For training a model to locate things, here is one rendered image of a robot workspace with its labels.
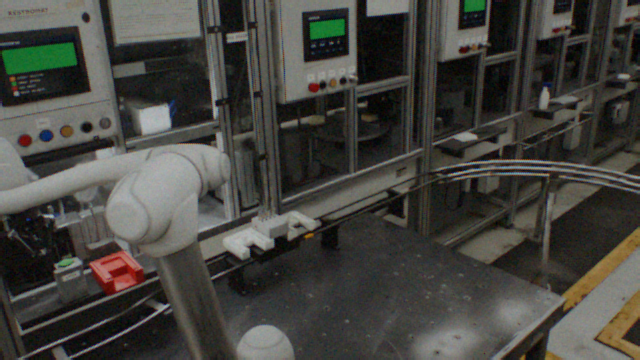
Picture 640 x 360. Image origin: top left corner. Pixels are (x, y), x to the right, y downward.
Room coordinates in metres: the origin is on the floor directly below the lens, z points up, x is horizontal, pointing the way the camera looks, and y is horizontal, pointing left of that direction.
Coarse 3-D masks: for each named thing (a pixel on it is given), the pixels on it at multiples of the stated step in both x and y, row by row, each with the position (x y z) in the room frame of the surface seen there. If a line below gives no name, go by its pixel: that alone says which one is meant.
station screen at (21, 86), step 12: (60, 36) 1.52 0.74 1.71; (72, 36) 1.55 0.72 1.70; (0, 48) 1.42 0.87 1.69; (12, 48) 1.44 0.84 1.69; (24, 48) 1.46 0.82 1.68; (0, 60) 1.42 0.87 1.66; (24, 72) 1.45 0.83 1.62; (36, 72) 1.47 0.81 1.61; (48, 72) 1.49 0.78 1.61; (60, 72) 1.51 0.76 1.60; (72, 72) 1.53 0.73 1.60; (12, 84) 1.43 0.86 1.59; (24, 84) 1.45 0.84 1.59; (36, 84) 1.47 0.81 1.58; (48, 84) 1.49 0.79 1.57; (60, 84) 1.51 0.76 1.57; (72, 84) 1.53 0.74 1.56; (84, 84) 1.55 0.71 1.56; (12, 96) 1.42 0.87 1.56; (24, 96) 1.44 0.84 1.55
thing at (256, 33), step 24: (264, 96) 2.01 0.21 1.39; (264, 120) 2.01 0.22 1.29; (264, 144) 2.01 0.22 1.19; (264, 168) 2.00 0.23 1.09; (216, 192) 2.08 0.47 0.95; (216, 264) 2.00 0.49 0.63; (0, 288) 1.34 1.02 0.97; (144, 288) 1.78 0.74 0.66; (0, 312) 1.33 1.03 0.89; (72, 312) 2.28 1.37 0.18; (96, 312) 1.65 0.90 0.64; (24, 336) 1.49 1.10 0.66; (48, 336) 1.53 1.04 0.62
